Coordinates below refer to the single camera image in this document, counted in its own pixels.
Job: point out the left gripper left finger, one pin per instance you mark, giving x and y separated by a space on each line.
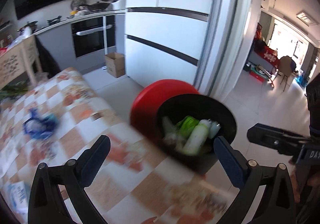
46 204

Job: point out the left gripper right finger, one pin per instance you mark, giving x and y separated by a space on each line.
277 204

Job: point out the white tissue pack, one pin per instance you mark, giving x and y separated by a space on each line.
19 194

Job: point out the blue plastic bag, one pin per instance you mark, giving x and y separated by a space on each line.
39 127

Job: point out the white green-cap bottle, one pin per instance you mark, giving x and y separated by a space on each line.
196 139

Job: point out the black trash bin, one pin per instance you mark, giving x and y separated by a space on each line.
200 107

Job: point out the right hand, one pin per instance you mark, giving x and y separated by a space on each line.
300 176

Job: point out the checkered tablecloth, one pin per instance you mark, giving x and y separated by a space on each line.
63 123

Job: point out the red round stool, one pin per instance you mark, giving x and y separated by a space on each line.
146 104

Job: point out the green onions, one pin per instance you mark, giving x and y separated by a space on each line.
12 91

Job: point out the cardboard box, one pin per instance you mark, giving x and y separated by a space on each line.
115 63

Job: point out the black built-in oven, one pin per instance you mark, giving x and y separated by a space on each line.
93 34

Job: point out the white refrigerator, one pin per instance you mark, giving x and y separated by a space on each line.
185 40

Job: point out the black wok on counter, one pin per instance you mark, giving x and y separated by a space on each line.
98 6

